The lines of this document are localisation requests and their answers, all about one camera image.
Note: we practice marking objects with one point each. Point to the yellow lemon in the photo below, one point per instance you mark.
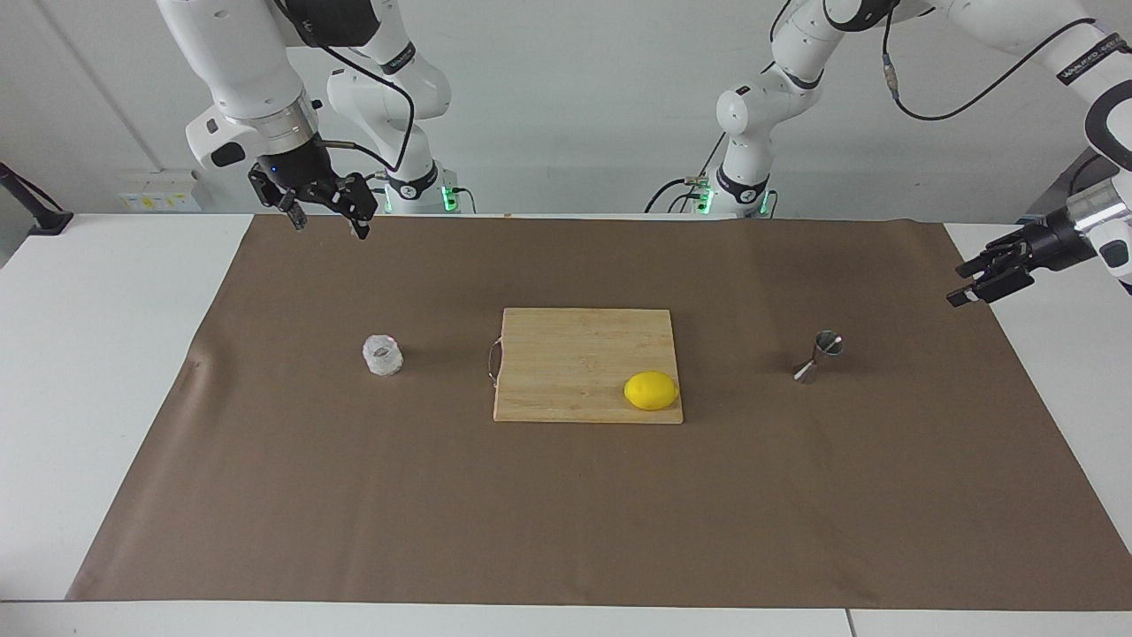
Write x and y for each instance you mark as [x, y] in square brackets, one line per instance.
[651, 391]

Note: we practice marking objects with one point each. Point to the steel double jigger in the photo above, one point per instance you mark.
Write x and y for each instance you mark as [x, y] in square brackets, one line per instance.
[829, 345]

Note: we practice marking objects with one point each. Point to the wooden cutting board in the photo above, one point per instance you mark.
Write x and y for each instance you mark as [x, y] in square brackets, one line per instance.
[575, 354]

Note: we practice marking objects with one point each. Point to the black clamp stand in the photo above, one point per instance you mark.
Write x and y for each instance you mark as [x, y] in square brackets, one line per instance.
[49, 221]

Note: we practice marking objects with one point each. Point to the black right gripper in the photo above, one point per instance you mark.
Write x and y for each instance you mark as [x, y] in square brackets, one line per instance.
[296, 172]

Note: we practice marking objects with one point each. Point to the clear textured glass cup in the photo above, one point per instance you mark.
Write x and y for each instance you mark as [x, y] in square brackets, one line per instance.
[382, 356]

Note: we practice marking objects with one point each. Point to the white wall socket box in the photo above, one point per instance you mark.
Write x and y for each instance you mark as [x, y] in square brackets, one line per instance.
[159, 190]

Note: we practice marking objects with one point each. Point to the brown paper table mat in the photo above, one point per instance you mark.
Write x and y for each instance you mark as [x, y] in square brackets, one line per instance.
[354, 487]

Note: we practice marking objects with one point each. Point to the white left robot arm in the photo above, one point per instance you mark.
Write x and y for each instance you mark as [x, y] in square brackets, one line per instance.
[752, 111]

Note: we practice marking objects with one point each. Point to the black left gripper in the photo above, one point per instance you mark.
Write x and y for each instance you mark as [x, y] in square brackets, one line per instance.
[1057, 243]

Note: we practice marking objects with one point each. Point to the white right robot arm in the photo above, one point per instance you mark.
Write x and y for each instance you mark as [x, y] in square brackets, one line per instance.
[230, 53]

